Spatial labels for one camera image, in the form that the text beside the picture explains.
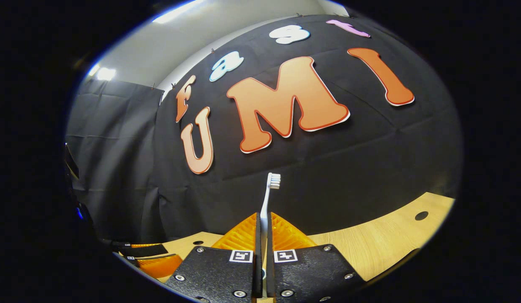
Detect white toothbrush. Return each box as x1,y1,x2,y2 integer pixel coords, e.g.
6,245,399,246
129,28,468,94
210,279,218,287
260,173,282,303

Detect black backdrop cloth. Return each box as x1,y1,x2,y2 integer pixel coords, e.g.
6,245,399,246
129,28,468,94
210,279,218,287
66,15,463,245

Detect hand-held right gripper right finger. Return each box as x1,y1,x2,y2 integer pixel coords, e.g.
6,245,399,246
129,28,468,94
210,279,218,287
266,213,366,303

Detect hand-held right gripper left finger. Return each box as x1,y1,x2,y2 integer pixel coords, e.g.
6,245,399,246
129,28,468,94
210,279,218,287
164,213,263,303

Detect ceiling light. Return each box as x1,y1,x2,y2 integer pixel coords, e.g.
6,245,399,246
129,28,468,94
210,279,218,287
87,63,117,81

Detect wooden desktop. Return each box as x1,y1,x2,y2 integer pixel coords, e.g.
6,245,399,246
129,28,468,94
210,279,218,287
157,192,456,282

